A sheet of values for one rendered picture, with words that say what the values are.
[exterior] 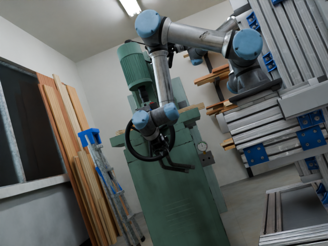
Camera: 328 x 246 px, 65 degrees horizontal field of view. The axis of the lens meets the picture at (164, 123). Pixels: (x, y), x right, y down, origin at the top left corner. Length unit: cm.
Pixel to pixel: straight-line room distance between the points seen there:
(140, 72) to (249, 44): 91
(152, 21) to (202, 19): 336
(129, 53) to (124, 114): 249
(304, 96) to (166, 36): 59
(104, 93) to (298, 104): 369
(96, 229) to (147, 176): 148
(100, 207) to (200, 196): 154
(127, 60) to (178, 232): 117
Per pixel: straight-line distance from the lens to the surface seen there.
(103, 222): 298
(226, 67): 366
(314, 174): 146
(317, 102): 106
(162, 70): 124
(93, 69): 461
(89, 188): 298
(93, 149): 249
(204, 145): 154
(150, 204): 166
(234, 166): 405
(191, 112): 162
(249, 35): 110
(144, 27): 115
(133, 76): 181
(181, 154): 161
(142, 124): 107
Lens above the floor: 66
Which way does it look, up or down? 8 degrees up
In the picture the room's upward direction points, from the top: 19 degrees counter-clockwise
